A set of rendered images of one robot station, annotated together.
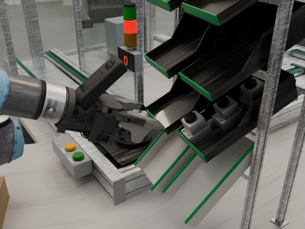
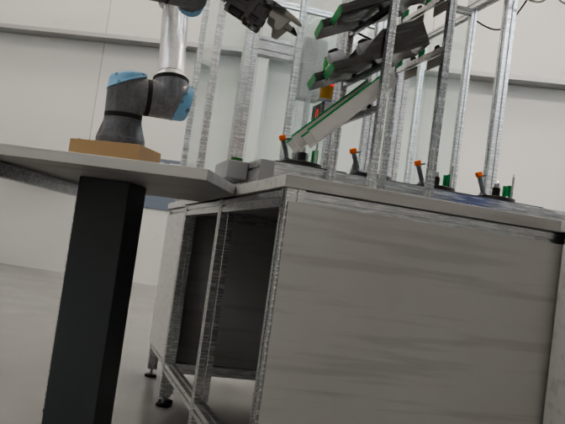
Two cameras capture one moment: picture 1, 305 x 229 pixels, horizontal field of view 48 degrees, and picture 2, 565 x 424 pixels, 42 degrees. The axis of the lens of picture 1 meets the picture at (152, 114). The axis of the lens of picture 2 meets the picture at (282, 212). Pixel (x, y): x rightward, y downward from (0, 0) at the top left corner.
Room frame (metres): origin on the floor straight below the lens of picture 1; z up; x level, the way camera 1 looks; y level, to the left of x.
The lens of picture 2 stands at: (-1.23, -0.67, 0.67)
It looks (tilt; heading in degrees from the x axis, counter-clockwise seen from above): 3 degrees up; 19
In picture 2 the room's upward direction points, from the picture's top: 8 degrees clockwise
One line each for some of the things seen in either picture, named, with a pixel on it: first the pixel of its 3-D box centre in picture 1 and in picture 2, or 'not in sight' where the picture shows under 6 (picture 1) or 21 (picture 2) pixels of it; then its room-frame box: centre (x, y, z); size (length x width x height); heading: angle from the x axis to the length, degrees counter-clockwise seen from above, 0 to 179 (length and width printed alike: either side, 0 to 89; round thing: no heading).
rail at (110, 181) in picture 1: (67, 131); (234, 182); (1.24, 0.36, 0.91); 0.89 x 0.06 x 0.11; 35
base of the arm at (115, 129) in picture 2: not in sight; (121, 129); (0.76, 0.56, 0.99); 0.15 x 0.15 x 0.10
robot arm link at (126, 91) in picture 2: not in sight; (128, 92); (0.76, 0.56, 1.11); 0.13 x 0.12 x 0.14; 127
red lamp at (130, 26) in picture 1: (130, 25); not in sight; (1.32, 0.09, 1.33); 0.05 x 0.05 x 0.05
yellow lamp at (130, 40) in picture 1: (130, 38); (326, 92); (1.32, 0.09, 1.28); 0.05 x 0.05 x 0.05
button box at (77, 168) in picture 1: (71, 154); (230, 172); (1.05, 0.30, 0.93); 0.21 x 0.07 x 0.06; 35
